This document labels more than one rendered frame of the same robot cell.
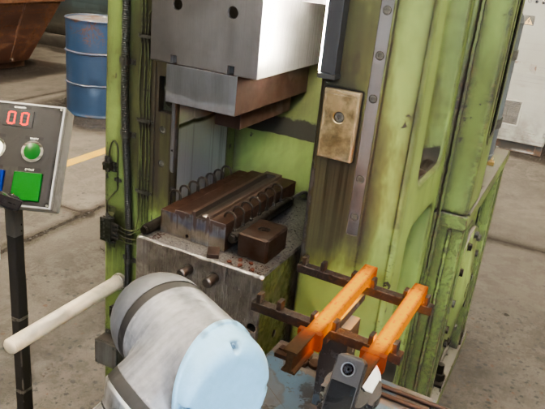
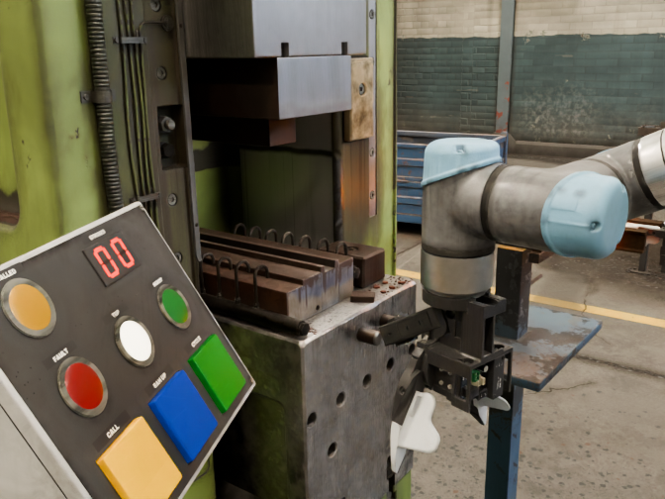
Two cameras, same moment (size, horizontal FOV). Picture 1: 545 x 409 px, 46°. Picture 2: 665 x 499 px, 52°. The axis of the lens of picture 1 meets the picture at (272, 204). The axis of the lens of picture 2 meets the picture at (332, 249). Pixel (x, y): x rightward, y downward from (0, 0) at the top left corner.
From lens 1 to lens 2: 186 cm
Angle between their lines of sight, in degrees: 73
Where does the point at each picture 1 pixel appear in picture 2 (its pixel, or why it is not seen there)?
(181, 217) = (310, 285)
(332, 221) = (359, 210)
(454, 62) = not seen: hidden behind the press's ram
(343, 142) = (368, 115)
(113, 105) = (78, 195)
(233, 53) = (345, 25)
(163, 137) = (175, 212)
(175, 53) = (287, 40)
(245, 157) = not seen: hidden behind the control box
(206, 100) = (325, 98)
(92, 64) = not seen: outside the picture
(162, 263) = (334, 354)
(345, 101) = (365, 69)
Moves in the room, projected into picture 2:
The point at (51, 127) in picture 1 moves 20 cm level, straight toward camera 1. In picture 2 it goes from (156, 248) to (319, 238)
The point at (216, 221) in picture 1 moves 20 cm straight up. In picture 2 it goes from (343, 260) to (341, 154)
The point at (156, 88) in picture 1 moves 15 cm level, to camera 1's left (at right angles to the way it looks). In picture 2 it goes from (153, 131) to (104, 144)
